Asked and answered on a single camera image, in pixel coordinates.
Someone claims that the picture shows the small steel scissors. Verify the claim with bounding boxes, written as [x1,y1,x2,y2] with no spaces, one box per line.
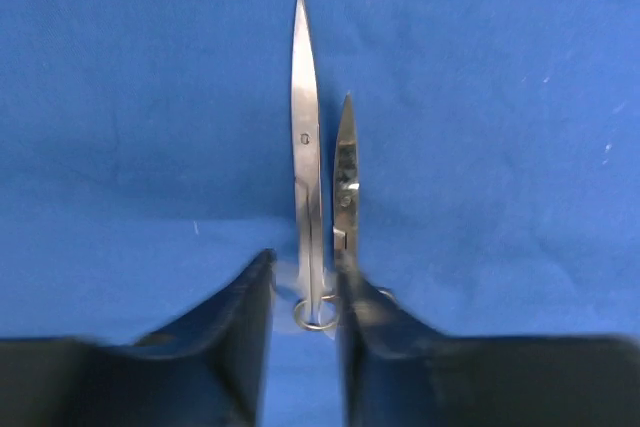
[330,91,396,308]

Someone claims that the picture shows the large steel scissors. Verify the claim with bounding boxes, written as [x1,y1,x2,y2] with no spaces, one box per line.
[290,0,337,332]

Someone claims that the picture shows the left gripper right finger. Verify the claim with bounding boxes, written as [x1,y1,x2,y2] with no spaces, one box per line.
[335,251,639,426]

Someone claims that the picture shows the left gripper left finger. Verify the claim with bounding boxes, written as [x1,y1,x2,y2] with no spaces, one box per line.
[1,249,276,426]

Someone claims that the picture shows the blue cloth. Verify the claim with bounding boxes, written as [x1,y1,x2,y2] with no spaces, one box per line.
[1,0,639,426]

